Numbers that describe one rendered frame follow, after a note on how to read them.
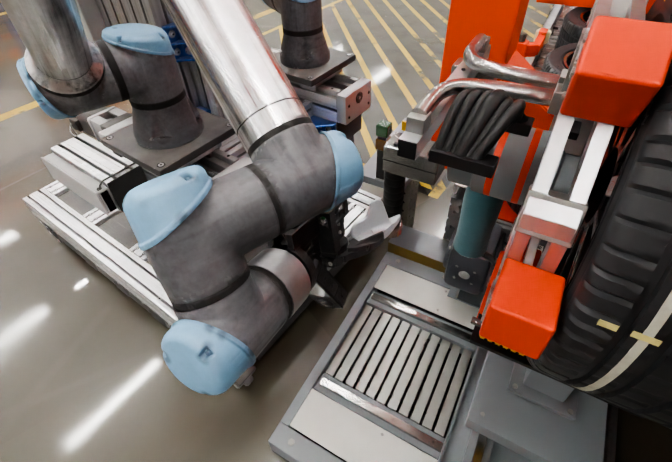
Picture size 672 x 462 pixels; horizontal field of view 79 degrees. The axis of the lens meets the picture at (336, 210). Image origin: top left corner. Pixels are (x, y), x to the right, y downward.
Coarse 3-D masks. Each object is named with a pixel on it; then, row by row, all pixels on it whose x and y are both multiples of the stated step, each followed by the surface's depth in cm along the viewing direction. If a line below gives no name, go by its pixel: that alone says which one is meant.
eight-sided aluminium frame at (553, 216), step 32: (608, 0) 58; (640, 0) 58; (608, 128) 47; (544, 160) 49; (544, 192) 48; (576, 192) 47; (544, 224) 48; (576, 224) 47; (512, 256) 54; (544, 256) 52
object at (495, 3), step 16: (464, 0) 97; (480, 0) 95; (496, 0) 93; (512, 0) 92; (528, 0) 102; (464, 16) 99; (480, 16) 97; (496, 16) 95; (512, 16) 94; (448, 32) 103; (464, 32) 101; (480, 32) 99; (496, 32) 97; (512, 32) 96; (448, 48) 105; (464, 48) 103; (496, 48) 100; (512, 48) 104; (448, 64) 108
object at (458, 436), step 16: (480, 352) 122; (480, 368) 119; (464, 384) 113; (464, 400) 112; (464, 416) 109; (608, 416) 107; (448, 432) 104; (464, 432) 106; (608, 432) 103; (448, 448) 103; (464, 448) 103; (480, 448) 100; (496, 448) 103; (608, 448) 100
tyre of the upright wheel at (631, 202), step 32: (640, 128) 45; (640, 160) 41; (640, 192) 41; (608, 224) 44; (640, 224) 41; (608, 256) 43; (640, 256) 42; (576, 288) 48; (608, 288) 44; (640, 288) 42; (576, 320) 48; (608, 320) 45; (640, 320) 43; (544, 352) 56; (576, 352) 51; (608, 352) 48; (576, 384) 58; (608, 384) 52; (640, 384) 48
